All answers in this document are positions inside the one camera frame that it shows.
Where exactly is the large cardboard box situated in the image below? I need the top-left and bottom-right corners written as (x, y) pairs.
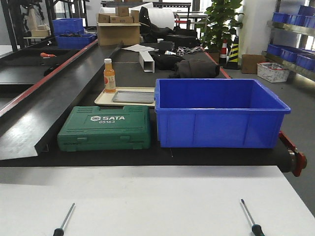
top-left (97, 23), bottom-right (140, 46)

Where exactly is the black bag on conveyor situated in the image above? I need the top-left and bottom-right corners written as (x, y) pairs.
top-left (149, 52), bottom-right (185, 70)

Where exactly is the small metal tray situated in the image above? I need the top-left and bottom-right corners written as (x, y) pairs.
top-left (112, 91), bottom-right (154, 104)

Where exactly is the metal shelf rack with bins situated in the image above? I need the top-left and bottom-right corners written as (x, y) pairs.
top-left (260, 0), bottom-right (315, 80)

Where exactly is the green-handled screwdriver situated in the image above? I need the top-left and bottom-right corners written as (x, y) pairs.
top-left (241, 199), bottom-right (265, 236)
top-left (53, 203), bottom-right (75, 236)

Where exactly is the green SATA tool case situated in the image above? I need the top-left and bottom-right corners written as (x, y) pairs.
top-left (57, 105), bottom-right (151, 152)

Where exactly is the large blue plastic bin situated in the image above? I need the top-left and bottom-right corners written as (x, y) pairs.
top-left (155, 79), bottom-right (291, 148)

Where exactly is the blue bin far left lower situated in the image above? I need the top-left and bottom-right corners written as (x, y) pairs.
top-left (56, 34), bottom-right (96, 50)

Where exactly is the white rectangular tube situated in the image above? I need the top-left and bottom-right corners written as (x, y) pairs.
top-left (139, 51), bottom-right (155, 73)

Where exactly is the dark folded cloth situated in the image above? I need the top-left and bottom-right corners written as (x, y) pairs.
top-left (168, 59), bottom-right (220, 79)

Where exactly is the green potted plant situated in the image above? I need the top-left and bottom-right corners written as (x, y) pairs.
top-left (199, 0), bottom-right (243, 52)

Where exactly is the white wire basket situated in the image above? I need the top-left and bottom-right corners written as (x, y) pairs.
top-left (257, 62), bottom-right (290, 83)

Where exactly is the orange juice bottle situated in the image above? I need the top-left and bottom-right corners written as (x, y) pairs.
top-left (103, 58), bottom-right (116, 93)

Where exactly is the cream plastic tray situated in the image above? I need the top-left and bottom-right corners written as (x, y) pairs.
top-left (94, 87), bottom-right (155, 107)

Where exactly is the blue bin far left upper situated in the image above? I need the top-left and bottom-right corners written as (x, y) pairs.
top-left (52, 18), bottom-right (84, 36)

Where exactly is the orange-handled tool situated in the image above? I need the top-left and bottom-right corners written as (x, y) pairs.
top-left (40, 52), bottom-right (56, 58)

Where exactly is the striped traffic cone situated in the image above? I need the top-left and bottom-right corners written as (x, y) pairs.
top-left (223, 36), bottom-right (240, 70)

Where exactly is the brown cardboard box on floor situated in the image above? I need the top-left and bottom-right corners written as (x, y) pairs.
top-left (241, 54), bottom-right (266, 74)

